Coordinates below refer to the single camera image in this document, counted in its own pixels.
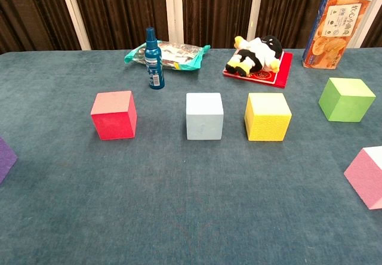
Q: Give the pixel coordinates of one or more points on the yellow foam cube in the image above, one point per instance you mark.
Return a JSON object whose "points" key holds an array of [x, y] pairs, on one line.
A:
{"points": [[267, 121]]}

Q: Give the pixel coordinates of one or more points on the red foam cube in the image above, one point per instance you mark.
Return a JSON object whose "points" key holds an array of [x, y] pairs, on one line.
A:
{"points": [[115, 121]]}

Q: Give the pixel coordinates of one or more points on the pink foam cube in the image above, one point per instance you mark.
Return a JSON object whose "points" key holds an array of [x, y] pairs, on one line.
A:
{"points": [[367, 178]]}

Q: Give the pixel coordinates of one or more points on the light blue foam cube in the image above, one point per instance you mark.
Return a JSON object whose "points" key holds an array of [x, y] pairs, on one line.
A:
{"points": [[204, 121]]}

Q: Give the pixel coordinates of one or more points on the blue spray bottle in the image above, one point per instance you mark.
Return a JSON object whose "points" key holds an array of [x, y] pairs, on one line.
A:
{"points": [[154, 68]]}

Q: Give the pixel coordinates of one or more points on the teal snack bag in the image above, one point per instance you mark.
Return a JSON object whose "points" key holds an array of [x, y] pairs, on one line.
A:
{"points": [[182, 56]]}

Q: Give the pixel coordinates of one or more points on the teal table mat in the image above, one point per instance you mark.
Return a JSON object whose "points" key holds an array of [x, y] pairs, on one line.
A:
{"points": [[191, 202]]}

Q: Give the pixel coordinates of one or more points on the black white plush penguin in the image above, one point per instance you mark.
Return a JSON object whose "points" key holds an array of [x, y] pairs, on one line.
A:
{"points": [[259, 53]]}

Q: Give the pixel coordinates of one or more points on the flat red gift box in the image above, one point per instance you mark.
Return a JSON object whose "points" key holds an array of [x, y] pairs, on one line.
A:
{"points": [[283, 74]]}

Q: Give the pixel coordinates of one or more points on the dark brown curtain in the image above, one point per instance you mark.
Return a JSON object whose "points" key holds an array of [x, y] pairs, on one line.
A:
{"points": [[119, 8]]}

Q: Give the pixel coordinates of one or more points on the green foam cube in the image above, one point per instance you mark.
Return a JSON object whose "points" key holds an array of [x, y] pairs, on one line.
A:
{"points": [[343, 104]]}

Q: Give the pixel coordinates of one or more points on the blue orange biscuit box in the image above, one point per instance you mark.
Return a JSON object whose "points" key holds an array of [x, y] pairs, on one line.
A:
{"points": [[331, 38]]}

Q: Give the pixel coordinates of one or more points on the purple foam cube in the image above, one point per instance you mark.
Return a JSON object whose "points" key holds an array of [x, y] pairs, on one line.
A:
{"points": [[6, 160]]}

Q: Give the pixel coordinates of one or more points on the white frame post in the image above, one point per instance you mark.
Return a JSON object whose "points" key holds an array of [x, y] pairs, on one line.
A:
{"points": [[360, 38], [173, 8], [74, 14], [255, 8]]}

